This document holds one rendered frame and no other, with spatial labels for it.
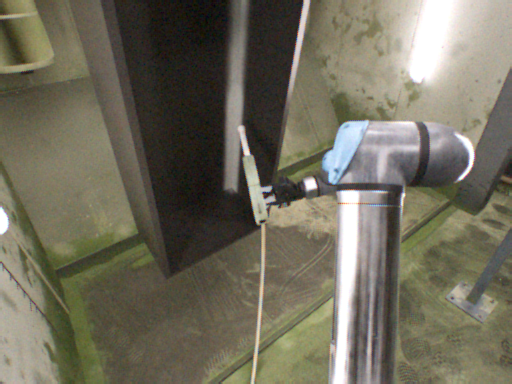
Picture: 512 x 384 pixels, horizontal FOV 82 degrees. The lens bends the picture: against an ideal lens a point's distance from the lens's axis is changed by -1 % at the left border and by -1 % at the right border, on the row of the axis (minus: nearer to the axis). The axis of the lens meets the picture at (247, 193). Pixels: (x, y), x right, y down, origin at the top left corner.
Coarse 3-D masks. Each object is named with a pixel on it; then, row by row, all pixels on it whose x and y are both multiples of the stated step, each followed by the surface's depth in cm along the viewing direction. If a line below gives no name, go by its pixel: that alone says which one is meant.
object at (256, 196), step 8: (240, 128) 134; (240, 136) 133; (248, 152) 127; (248, 160) 124; (248, 168) 122; (248, 176) 120; (256, 176) 119; (248, 184) 118; (256, 184) 118; (256, 192) 115; (256, 200) 113; (256, 208) 112; (264, 208) 111; (256, 216) 110; (264, 216) 109
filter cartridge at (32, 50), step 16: (0, 0) 133; (16, 0) 138; (32, 0) 147; (0, 16) 135; (16, 16) 139; (32, 16) 146; (0, 32) 138; (16, 32) 142; (32, 32) 147; (0, 48) 142; (16, 48) 146; (32, 48) 149; (48, 48) 158; (0, 64) 146; (16, 64) 148; (32, 64) 150; (48, 64) 157
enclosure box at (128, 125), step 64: (128, 0) 91; (192, 0) 103; (256, 0) 107; (128, 64) 103; (192, 64) 117; (256, 64) 120; (128, 128) 81; (192, 128) 137; (256, 128) 138; (128, 192) 130; (192, 192) 165; (192, 256) 147
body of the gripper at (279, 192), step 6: (276, 186) 120; (300, 186) 119; (276, 192) 119; (282, 192) 119; (288, 192) 118; (300, 192) 120; (282, 198) 117; (288, 198) 120; (294, 198) 123; (300, 198) 124; (288, 204) 123
